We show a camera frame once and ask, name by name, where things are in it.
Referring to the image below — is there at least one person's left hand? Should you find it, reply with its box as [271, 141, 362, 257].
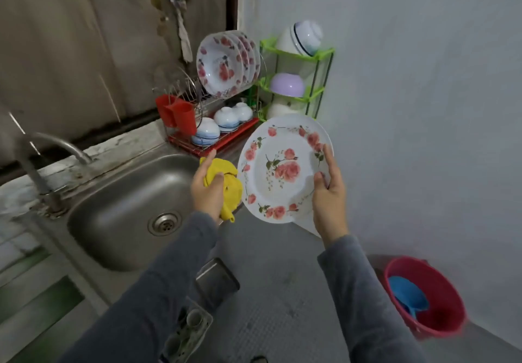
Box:
[190, 148, 226, 228]

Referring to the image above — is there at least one person's right hand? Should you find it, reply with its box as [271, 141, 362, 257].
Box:
[312, 145, 350, 249]

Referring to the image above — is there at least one cream plastic bowl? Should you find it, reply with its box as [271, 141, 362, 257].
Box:
[266, 101, 301, 120]

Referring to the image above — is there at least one purple plastic bowl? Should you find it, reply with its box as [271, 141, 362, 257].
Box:
[270, 72, 306, 99]

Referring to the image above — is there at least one person's right forearm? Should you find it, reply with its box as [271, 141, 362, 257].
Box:
[318, 235, 429, 363]

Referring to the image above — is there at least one dark square container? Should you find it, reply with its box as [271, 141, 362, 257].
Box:
[194, 258, 241, 311]

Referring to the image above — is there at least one stainless steel sink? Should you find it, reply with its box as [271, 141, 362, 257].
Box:
[16, 122, 270, 303]

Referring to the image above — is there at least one blue plastic scoop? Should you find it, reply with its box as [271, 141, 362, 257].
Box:
[388, 275, 430, 319]

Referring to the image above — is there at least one tray of small cups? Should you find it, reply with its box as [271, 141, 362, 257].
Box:
[159, 303, 215, 363]

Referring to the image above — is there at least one red plastic bucket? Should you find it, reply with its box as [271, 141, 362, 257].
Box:
[383, 256, 468, 339]

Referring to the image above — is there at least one green plastic shelf rack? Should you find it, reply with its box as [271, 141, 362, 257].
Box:
[257, 36, 335, 123]

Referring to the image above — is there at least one metal faucet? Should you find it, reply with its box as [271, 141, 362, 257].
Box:
[12, 132, 93, 217]

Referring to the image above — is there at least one white hanging cloth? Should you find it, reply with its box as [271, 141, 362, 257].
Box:
[169, 0, 195, 64]

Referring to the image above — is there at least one metal wire dish rack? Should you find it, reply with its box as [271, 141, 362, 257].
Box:
[153, 61, 262, 157]

